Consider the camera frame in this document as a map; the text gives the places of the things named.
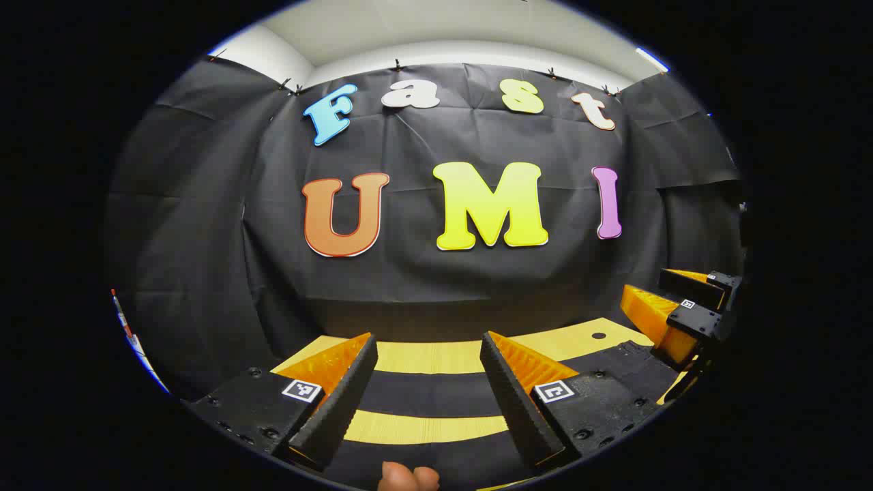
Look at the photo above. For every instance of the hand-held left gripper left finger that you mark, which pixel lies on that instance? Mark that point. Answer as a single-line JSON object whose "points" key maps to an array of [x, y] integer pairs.
{"points": [[341, 402]]}

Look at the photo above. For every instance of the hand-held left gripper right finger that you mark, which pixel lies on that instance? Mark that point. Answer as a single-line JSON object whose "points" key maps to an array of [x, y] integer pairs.
{"points": [[518, 409]]}

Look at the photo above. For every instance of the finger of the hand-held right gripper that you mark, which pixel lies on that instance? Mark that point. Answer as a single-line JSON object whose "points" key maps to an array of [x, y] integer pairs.
{"points": [[692, 286], [696, 320]]}

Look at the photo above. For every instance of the black backdrop cloth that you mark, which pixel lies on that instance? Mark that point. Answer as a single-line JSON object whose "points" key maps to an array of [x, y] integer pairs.
{"points": [[204, 204]]}

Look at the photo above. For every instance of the row of black cloth clips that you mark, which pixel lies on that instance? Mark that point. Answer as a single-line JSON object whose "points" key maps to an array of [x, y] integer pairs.
{"points": [[397, 65]]}

